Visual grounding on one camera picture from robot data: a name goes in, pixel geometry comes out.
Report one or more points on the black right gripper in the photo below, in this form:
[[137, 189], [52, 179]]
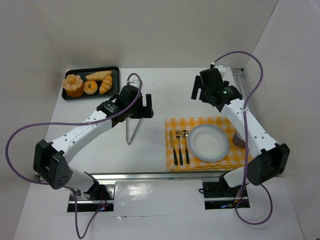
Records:
[[203, 90]]

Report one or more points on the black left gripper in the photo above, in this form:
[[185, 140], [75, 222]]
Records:
[[141, 110]]

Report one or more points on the metal tongs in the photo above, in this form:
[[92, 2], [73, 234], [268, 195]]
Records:
[[132, 127]]

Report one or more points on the sugared orange round cake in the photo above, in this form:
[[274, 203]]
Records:
[[73, 85]]

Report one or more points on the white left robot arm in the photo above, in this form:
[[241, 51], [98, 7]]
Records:
[[51, 159]]

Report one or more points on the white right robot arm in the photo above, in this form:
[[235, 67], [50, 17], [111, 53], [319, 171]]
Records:
[[269, 158]]

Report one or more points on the striped bread roll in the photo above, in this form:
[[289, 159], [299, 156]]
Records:
[[106, 85]]

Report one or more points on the black baking tray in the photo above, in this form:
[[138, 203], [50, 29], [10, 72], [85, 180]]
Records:
[[86, 71]]

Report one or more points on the yellow checkered cloth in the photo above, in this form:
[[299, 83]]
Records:
[[235, 157]]

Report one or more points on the white plate blue rim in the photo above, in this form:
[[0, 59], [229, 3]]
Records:
[[208, 143]]

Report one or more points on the long flat pastry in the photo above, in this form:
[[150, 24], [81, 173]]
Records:
[[98, 76]]

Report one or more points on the purple mug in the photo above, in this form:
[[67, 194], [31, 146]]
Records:
[[237, 140]]

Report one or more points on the black handled fork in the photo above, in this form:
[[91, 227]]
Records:
[[178, 138]]

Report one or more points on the gold spoon black handle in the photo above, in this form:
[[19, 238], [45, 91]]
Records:
[[184, 135]]

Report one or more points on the black handled knife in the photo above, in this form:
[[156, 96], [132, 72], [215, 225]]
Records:
[[172, 144]]

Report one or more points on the orange ring donut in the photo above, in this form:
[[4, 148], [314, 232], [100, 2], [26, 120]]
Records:
[[90, 87]]

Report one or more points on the aluminium front rail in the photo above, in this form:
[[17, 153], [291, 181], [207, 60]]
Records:
[[157, 176]]

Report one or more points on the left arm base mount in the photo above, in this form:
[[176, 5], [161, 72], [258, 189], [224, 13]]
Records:
[[103, 199]]

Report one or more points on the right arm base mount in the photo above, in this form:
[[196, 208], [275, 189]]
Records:
[[218, 196]]

